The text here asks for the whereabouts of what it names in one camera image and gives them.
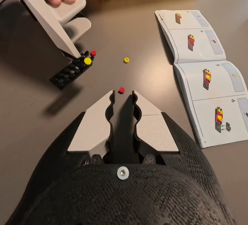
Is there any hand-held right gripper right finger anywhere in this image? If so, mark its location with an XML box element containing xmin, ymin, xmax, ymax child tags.
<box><xmin>132</xmin><ymin>90</ymin><xmax>179</xmax><ymax>160</ymax></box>

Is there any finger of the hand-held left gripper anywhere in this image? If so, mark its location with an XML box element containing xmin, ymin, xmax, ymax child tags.
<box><xmin>25</xmin><ymin>0</ymin><xmax>87</xmax><ymax>59</ymax></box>
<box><xmin>60</xmin><ymin>17</ymin><xmax>92</xmax><ymax>60</ymax></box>

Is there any black lego plate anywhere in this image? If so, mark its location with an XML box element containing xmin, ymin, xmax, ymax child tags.
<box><xmin>49</xmin><ymin>50</ymin><xmax>96</xmax><ymax>90</ymax></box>

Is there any lego instruction booklet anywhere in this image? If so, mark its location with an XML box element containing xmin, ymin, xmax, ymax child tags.
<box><xmin>154</xmin><ymin>10</ymin><xmax>248</xmax><ymax>149</ymax></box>

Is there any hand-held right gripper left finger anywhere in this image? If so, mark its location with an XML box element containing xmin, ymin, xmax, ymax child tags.
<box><xmin>67</xmin><ymin>90</ymin><xmax>116</xmax><ymax>159</ymax></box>

